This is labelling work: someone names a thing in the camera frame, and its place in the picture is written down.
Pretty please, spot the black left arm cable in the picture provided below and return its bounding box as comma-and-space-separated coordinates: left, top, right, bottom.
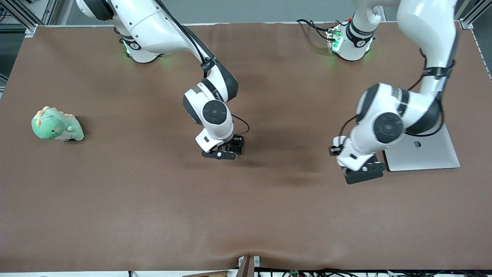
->
337, 35, 459, 139

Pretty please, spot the silver laptop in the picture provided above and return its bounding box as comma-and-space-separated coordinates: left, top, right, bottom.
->
384, 123, 461, 172

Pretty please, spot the black base cable bundle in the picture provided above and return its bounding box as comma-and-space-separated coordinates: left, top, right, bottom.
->
296, 18, 339, 41

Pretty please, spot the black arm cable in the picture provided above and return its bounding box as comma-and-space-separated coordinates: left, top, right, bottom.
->
337, 35, 459, 139
154, 0, 251, 136

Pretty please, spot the brown table cloth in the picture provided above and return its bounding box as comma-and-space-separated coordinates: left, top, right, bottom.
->
0, 21, 492, 273

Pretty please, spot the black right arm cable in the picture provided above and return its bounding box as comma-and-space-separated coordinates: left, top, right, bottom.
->
154, 0, 251, 136

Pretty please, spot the green lit base connector box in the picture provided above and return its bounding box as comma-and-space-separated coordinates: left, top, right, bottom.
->
326, 24, 343, 53

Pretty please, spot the metal table clamp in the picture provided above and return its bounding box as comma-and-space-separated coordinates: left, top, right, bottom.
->
238, 255, 261, 277

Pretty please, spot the green dinosaur plush toy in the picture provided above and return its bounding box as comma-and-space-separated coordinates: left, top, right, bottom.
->
32, 106, 85, 142

